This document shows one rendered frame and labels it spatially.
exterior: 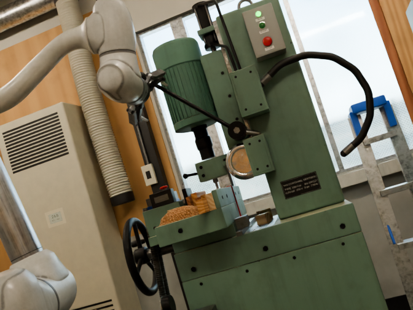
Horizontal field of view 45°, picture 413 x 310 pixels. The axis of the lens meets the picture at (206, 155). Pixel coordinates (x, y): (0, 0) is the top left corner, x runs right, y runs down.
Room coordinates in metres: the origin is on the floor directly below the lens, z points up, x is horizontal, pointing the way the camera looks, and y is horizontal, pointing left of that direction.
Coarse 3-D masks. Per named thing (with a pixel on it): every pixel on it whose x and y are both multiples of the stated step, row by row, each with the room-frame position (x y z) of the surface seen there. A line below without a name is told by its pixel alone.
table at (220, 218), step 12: (240, 204) 1.91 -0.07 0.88; (192, 216) 1.47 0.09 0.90; (204, 216) 1.46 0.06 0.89; (216, 216) 1.45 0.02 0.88; (228, 216) 1.53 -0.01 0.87; (156, 228) 1.48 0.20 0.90; (168, 228) 1.47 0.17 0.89; (180, 228) 1.47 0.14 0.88; (192, 228) 1.46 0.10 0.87; (204, 228) 1.46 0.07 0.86; (216, 228) 1.45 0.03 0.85; (156, 240) 1.70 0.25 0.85; (168, 240) 1.48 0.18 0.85; (180, 240) 1.47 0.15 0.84
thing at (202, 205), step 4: (200, 200) 1.39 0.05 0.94; (204, 200) 1.42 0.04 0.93; (196, 204) 1.40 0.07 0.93; (200, 204) 1.39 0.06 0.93; (204, 204) 1.40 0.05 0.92; (200, 208) 1.39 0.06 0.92; (204, 208) 1.39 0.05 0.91; (208, 208) 1.45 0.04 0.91; (200, 212) 1.39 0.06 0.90; (204, 212) 1.39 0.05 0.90
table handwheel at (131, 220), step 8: (128, 224) 1.77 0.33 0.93; (136, 224) 1.86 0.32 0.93; (128, 232) 1.74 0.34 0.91; (136, 232) 1.85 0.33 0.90; (144, 232) 1.93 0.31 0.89; (128, 240) 1.72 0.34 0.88; (136, 240) 1.84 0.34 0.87; (128, 248) 1.71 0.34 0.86; (144, 248) 1.83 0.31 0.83; (160, 248) 1.81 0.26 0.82; (168, 248) 1.81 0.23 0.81; (128, 256) 1.70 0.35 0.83; (136, 256) 1.82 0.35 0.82; (144, 256) 1.81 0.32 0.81; (128, 264) 1.70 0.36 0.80; (152, 264) 1.91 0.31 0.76; (136, 272) 1.71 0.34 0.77; (152, 272) 1.94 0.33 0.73; (136, 280) 1.72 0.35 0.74; (152, 280) 1.91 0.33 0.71; (144, 288) 1.75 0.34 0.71; (152, 288) 1.82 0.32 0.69
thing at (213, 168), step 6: (222, 156) 1.75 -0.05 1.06; (198, 162) 1.77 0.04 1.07; (204, 162) 1.76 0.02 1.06; (210, 162) 1.76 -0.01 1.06; (216, 162) 1.75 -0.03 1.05; (198, 168) 1.76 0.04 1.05; (204, 168) 1.76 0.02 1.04; (210, 168) 1.76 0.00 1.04; (216, 168) 1.75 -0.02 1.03; (222, 168) 1.75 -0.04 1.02; (198, 174) 1.76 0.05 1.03; (204, 174) 1.76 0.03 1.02; (210, 174) 1.76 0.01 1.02; (216, 174) 1.75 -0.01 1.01; (222, 174) 1.75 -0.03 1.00; (204, 180) 1.76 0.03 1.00; (216, 180) 1.78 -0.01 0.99
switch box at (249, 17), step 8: (256, 8) 1.57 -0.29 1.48; (264, 8) 1.57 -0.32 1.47; (272, 8) 1.57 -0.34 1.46; (248, 16) 1.58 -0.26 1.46; (264, 16) 1.57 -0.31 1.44; (272, 16) 1.57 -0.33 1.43; (248, 24) 1.58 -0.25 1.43; (256, 24) 1.57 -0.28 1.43; (272, 24) 1.57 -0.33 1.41; (248, 32) 1.58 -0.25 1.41; (256, 32) 1.58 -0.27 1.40; (272, 32) 1.57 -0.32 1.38; (280, 32) 1.57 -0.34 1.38; (256, 40) 1.58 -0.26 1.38; (272, 40) 1.57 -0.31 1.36; (280, 40) 1.57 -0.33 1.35; (256, 48) 1.58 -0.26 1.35; (264, 48) 1.57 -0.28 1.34; (280, 48) 1.57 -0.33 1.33; (256, 56) 1.58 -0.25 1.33; (264, 56) 1.58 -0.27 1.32; (272, 56) 1.62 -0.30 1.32
